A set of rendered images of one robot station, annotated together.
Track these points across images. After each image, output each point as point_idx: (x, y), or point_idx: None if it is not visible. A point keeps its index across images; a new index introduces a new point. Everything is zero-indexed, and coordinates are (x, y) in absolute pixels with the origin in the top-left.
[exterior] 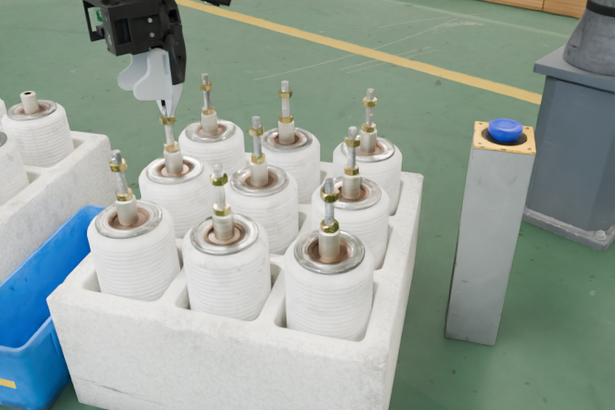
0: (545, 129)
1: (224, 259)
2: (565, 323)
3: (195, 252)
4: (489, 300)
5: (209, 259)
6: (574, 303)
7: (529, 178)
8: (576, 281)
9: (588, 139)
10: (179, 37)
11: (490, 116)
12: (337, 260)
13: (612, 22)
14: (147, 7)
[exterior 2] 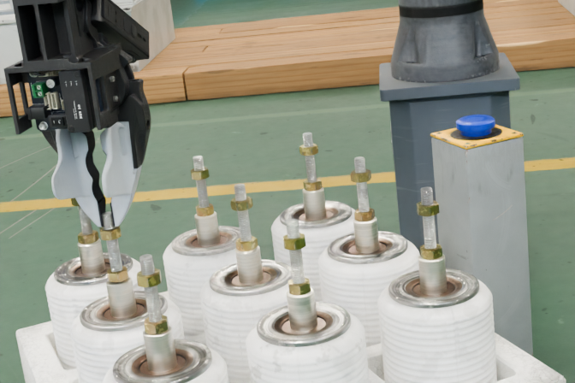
0: (415, 166)
1: (342, 339)
2: (569, 355)
3: (299, 349)
4: (518, 341)
5: (326, 347)
6: (556, 336)
7: (524, 165)
8: (536, 319)
9: None
10: (143, 96)
11: (265, 218)
12: (452, 290)
13: (446, 22)
14: (113, 61)
